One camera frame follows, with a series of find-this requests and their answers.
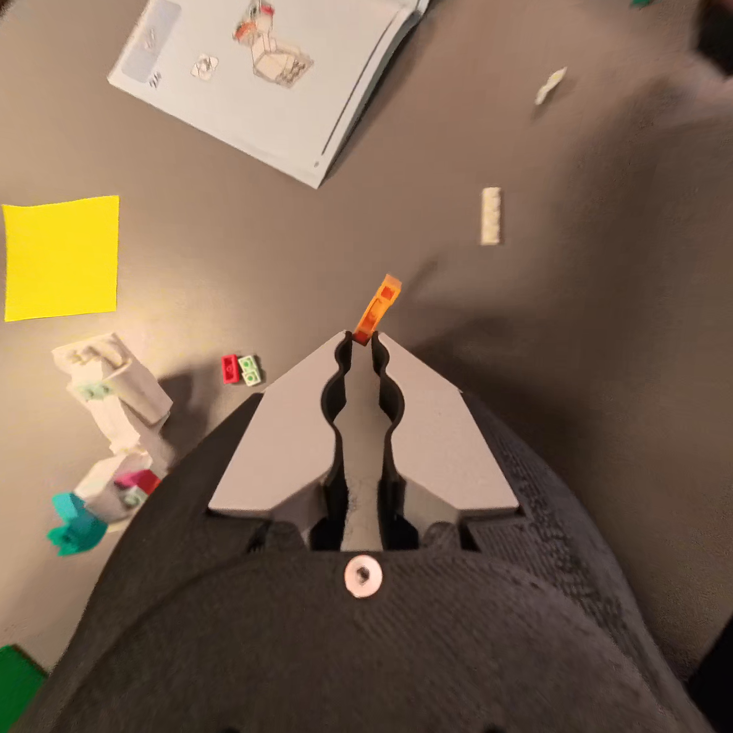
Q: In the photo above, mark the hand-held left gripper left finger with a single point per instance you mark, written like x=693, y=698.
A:
x=280, y=446

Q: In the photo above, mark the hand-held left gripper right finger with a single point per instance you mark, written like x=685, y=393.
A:
x=452, y=452

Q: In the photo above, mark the white lego animal model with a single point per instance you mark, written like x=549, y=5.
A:
x=126, y=395

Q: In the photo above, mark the orange lego piece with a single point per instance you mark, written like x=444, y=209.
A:
x=378, y=306

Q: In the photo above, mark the small light green lego piece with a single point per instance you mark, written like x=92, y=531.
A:
x=250, y=370

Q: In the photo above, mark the small red lego piece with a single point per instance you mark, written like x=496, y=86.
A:
x=230, y=369

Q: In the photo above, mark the long white lego plate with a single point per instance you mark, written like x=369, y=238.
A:
x=491, y=216

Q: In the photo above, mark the open lego instruction booklet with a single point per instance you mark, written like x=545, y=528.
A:
x=269, y=103

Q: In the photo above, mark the small white lego piece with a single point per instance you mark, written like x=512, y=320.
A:
x=551, y=86

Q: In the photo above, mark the yellow sticky note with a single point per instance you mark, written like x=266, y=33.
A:
x=60, y=257

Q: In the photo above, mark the green plastic container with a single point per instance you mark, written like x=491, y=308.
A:
x=17, y=687

